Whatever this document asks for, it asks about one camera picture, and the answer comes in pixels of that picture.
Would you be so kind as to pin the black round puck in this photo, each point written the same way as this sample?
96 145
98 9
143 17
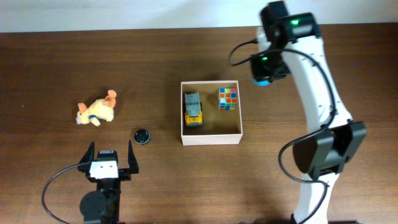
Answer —
141 136

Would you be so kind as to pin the yellow grey toy truck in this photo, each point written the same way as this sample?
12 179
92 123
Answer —
193 110

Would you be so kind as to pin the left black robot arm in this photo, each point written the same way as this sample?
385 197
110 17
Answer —
101 206

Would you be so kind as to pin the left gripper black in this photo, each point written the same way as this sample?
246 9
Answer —
125 173

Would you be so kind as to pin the multicolour puzzle cube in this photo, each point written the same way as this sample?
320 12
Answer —
227 98

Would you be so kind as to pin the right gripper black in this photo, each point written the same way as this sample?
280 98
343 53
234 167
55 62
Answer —
261 73

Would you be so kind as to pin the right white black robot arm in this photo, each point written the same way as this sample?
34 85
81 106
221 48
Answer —
293 45

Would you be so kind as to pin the white open cardboard box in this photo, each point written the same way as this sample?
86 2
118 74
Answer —
219 127

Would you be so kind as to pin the blue toy ball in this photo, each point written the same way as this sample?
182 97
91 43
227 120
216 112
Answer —
261 83

